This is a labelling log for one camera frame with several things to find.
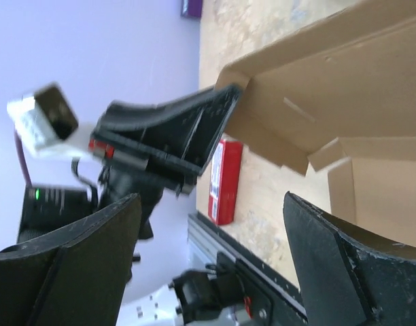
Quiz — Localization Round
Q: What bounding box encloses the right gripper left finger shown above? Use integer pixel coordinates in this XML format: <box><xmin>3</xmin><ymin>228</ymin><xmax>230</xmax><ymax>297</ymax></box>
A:
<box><xmin>0</xmin><ymin>194</ymin><xmax>141</xmax><ymax>326</ymax></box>

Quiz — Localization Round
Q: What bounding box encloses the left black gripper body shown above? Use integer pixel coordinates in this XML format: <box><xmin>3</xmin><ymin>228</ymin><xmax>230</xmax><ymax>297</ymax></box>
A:
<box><xmin>88</xmin><ymin>136</ymin><xmax>197</xmax><ymax>196</ymax></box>

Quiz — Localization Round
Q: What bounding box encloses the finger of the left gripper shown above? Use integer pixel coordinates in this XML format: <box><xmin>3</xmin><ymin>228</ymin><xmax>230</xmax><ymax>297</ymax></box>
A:
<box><xmin>95</xmin><ymin>84</ymin><xmax>242</xmax><ymax>177</ymax></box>

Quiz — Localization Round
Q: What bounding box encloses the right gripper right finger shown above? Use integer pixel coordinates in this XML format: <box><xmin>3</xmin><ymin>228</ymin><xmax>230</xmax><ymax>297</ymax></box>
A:
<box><xmin>283</xmin><ymin>192</ymin><xmax>416</xmax><ymax>325</ymax></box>

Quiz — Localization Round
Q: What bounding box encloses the brown cardboard box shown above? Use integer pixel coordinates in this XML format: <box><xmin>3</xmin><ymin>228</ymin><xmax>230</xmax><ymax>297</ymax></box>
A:
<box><xmin>216</xmin><ymin>1</ymin><xmax>416</xmax><ymax>247</ymax></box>

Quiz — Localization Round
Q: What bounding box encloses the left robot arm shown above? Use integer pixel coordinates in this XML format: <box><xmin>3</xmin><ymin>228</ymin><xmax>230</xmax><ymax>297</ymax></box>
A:
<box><xmin>0</xmin><ymin>85</ymin><xmax>243</xmax><ymax>325</ymax></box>

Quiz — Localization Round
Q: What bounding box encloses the red flat box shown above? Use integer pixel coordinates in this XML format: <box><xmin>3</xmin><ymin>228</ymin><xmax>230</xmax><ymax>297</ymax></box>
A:
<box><xmin>208</xmin><ymin>139</ymin><xmax>243</xmax><ymax>225</ymax></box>

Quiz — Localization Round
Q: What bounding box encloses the purple flat box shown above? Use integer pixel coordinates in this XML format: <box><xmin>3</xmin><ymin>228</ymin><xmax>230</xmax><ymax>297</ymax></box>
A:
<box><xmin>180</xmin><ymin>0</ymin><xmax>203</xmax><ymax>19</ymax></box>

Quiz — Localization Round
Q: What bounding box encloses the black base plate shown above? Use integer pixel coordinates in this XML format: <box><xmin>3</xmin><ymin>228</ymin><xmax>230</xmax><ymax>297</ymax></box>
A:
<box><xmin>188</xmin><ymin>213</ymin><xmax>308</xmax><ymax>325</ymax></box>

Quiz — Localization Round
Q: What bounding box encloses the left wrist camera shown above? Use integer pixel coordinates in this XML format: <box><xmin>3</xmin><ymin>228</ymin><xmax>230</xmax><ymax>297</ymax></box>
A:
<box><xmin>7</xmin><ymin>82</ymin><xmax>79</xmax><ymax>157</ymax></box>

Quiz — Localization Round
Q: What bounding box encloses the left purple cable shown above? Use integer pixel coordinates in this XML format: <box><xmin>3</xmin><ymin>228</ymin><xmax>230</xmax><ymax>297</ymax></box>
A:
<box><xmin>12</xmin><ymin>130</ymin><xmax>34</xmax><ymax>186</ymax></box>

